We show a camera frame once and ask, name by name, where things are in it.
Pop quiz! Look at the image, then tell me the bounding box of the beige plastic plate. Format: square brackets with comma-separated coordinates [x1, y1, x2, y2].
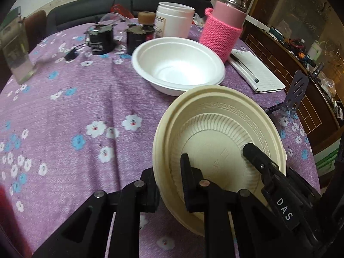
[152, 84, 287, 237]

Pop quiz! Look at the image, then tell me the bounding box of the large black electric motor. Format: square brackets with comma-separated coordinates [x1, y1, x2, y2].
[84, 23, 116, 56]

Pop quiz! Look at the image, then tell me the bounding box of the white plastic jar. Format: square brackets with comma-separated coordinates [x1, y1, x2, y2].
[154, 2, 195, 39]

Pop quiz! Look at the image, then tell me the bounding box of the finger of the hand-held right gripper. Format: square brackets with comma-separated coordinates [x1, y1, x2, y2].
[243, 143, 303, 230]
[287, 168, 323, 207]

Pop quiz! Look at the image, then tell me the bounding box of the dark wooden cabinet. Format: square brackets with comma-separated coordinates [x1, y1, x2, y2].
[242, 0, 344, 154]

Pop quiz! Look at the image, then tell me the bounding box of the brown wooden chair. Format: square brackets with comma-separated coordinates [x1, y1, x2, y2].
[25, 10, 47, 51]

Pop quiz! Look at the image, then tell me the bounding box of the small black electric motor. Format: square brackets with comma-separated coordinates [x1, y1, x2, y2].
[125, 24, 156, 55]

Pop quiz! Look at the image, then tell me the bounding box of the black capacitor box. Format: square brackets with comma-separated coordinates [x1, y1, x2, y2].
[64, 48, 79, 62]

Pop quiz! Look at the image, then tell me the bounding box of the white lined notebook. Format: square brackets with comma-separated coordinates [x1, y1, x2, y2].
[228, 49, 286, 94]

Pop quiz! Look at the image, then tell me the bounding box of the red plastic bag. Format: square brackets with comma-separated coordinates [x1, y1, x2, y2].
[111, 4, 133, 18]

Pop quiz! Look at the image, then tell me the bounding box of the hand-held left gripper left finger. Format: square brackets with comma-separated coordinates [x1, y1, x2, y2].
[32, 167, 162, 258]

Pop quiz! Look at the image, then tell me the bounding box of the white foam bowl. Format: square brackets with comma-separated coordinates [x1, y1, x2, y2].
[131, 37, 226, 97]

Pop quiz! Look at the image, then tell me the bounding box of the black pen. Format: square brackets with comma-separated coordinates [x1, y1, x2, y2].
[230, 53, 260, 84]

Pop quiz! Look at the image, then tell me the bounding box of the pink bottle with knitted sleeve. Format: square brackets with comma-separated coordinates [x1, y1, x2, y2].
[199, 0, 250, 63]

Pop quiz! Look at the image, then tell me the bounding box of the green bamboo print box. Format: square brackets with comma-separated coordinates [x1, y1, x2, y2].
[316, 149, 338, 170]

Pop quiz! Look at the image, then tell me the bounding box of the black sofa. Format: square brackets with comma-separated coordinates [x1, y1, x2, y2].
[46, 0, 215, 35]

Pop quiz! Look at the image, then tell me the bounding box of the grey slotted metal stand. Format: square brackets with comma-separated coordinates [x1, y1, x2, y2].
[262, 70, 309, 120]

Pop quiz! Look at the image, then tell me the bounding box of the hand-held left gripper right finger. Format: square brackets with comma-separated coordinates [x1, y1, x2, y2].
[181, 153, 296, 258]

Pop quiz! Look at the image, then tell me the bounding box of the purple floral tablecloth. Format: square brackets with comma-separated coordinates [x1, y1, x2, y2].
[0, 19, 321, 258]

